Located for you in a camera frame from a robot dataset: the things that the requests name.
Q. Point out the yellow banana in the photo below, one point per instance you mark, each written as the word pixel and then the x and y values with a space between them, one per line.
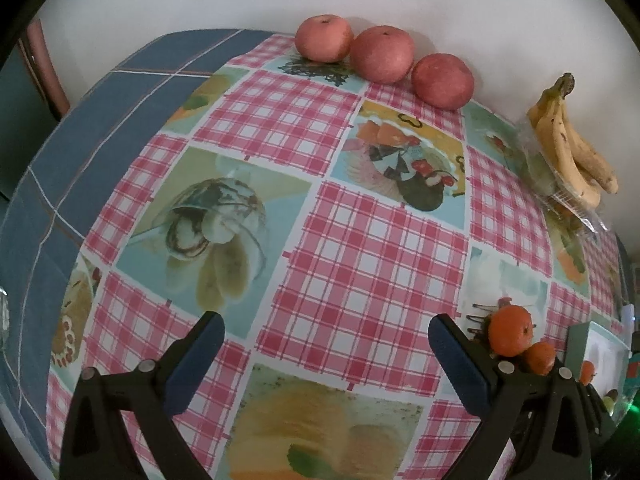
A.
pixel 589 158
pixel 546 118

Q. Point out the blue tiled undercloth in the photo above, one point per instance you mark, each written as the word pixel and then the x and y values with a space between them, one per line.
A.
pixel 68 182

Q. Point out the lower yellow banana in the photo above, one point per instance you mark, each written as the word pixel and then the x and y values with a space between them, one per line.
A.
pixel 546 118

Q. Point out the orange tangerine back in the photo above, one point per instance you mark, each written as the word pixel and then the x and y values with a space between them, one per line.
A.
pixel 510 331

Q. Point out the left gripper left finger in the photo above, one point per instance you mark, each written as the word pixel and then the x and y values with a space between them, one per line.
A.
pixel 96 443

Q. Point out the upper yellow banana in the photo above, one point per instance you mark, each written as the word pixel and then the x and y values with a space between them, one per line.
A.
pixel 589 158

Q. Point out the green apple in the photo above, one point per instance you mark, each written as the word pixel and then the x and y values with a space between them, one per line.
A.
pixel 609 400

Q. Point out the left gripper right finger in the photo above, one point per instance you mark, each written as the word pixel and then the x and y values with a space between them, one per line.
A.
pixel 541 416

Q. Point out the left red apple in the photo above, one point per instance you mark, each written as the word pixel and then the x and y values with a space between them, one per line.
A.
pixel 324 38

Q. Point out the pink checkered fruit tablecloth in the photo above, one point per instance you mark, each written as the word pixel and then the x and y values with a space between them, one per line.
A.
pixel 328 220

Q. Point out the middle red apple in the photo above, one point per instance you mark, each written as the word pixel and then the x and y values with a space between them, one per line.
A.
pixel 382 54

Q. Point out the white tray teal rim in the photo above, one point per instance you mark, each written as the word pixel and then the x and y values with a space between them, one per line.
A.
pixel 609 355

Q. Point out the clear plastic fruit container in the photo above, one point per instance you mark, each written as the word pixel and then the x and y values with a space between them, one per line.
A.
pixel 549 187

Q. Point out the orange tangerine front pair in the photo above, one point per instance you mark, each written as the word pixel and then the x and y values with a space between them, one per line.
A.
pixel 539 358

